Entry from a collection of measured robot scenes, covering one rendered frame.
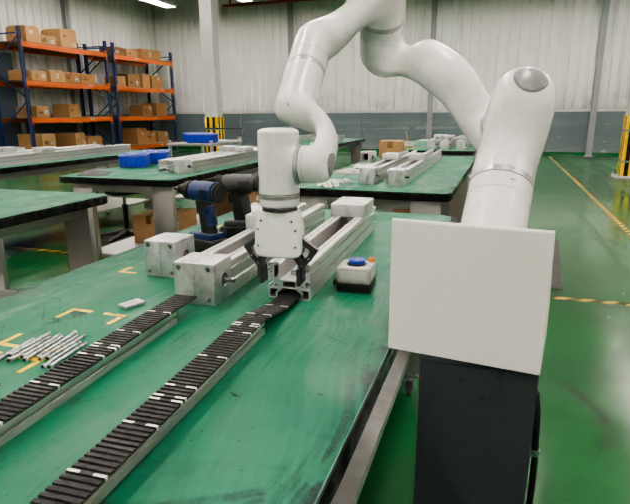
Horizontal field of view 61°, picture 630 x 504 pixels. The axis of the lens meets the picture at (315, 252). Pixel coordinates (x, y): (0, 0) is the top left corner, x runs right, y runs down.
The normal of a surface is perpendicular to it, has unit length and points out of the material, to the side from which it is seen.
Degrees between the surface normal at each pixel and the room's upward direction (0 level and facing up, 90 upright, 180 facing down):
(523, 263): 90
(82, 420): 0
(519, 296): 90
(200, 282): 90
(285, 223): 87
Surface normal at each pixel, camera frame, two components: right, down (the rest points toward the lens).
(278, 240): -0.29, 0.22
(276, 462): 0.00, -0.97
